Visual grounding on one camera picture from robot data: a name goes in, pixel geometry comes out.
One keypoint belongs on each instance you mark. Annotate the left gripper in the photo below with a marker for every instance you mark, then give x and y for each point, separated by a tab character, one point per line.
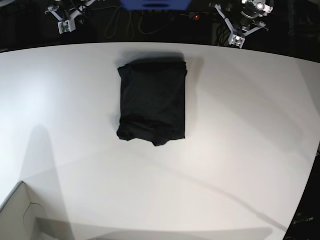
239	20

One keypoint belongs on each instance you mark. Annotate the black power strip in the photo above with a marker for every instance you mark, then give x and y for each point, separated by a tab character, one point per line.
198	15

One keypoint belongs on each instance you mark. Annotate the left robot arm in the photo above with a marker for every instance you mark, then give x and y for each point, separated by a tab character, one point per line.
240	19

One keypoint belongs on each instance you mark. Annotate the blue bin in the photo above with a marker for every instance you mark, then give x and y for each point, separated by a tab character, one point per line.
178	5

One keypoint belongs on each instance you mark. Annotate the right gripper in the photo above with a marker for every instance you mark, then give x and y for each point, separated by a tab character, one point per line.
67	11

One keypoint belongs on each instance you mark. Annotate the black t-shirt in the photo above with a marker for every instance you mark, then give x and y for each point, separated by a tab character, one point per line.
153	100

